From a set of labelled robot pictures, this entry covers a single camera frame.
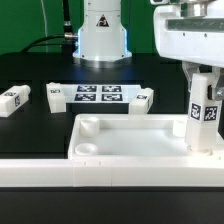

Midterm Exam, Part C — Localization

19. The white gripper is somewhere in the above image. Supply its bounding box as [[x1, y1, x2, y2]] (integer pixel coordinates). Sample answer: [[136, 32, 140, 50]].
[[153, 0, 224, 101]]

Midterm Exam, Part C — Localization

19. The white desk top tray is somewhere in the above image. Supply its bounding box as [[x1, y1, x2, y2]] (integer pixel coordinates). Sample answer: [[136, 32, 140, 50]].
[[68, 113, 224, 160]]

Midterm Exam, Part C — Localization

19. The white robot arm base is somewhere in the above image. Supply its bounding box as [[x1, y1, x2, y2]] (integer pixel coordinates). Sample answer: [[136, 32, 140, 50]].
[[73, 0, 132, 68]]

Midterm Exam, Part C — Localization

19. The white tag mat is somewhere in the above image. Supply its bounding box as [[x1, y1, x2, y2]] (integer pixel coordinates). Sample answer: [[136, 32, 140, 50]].
[[61, 84, 141, 103]]

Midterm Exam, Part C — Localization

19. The white front fence bar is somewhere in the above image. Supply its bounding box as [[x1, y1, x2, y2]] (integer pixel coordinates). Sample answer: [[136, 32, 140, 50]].
[[0, 157, 224, 187]]

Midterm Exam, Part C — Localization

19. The black cable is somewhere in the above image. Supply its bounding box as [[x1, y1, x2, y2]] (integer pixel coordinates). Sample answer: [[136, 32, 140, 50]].
[[20, 0, 80, 54]]

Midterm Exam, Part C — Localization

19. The white thin cable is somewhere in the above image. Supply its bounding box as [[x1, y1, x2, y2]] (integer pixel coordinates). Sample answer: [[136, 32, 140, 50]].
[[40, 0, 50, 54]]

